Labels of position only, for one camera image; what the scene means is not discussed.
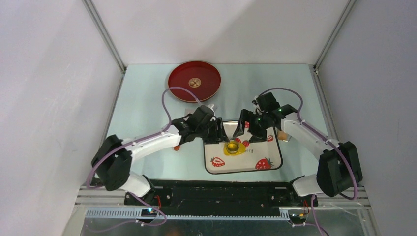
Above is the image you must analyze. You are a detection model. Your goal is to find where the red round plate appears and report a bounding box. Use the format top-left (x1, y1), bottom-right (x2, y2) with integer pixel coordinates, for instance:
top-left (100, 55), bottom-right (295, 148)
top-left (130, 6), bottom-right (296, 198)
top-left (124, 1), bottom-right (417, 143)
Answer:
top-left (167, 61), bottom-right (222, 102)

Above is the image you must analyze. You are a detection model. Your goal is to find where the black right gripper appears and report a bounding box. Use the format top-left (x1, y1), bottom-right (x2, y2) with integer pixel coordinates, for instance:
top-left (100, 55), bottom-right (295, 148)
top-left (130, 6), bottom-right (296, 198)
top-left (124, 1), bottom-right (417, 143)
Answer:
top-left (233, 109), bottom-right (270, 144)

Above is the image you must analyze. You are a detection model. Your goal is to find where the aluminium frame rail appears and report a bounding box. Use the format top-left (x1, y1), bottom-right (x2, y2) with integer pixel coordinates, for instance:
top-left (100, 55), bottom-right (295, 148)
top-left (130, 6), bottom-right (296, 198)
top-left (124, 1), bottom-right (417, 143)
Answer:
top-left (75, 186), bottom-right (371, 220)

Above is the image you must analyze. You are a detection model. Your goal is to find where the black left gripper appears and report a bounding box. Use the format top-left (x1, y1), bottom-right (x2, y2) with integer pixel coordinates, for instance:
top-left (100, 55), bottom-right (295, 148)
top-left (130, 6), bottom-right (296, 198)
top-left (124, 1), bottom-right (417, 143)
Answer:
top-left (196, 117), bottom-right (229, 145)

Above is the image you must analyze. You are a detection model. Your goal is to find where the strawberry print tray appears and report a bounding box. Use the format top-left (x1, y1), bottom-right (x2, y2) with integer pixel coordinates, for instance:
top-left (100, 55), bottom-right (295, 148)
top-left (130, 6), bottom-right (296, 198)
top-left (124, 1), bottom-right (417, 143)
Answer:
top-left (204, 123), bottom-right (283, 175)

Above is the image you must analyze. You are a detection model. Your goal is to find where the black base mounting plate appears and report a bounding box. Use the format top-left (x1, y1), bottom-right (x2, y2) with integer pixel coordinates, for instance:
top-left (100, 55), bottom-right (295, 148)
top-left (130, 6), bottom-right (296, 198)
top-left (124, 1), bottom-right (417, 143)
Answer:
top-left (141, 180), bottom-right (318, 217)

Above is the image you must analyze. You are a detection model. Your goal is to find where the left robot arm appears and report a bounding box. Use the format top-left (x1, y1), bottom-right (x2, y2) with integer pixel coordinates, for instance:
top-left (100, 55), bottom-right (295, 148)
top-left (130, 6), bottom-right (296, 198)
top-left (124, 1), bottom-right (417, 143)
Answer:
top-left (91, 105), bottom-right (230, 205)

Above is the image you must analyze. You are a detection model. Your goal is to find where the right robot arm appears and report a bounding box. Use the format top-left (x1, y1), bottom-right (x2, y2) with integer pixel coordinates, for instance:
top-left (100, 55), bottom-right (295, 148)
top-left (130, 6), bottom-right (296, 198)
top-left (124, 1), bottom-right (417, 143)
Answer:
top-left (232, 92), bottom-right (363, 206)

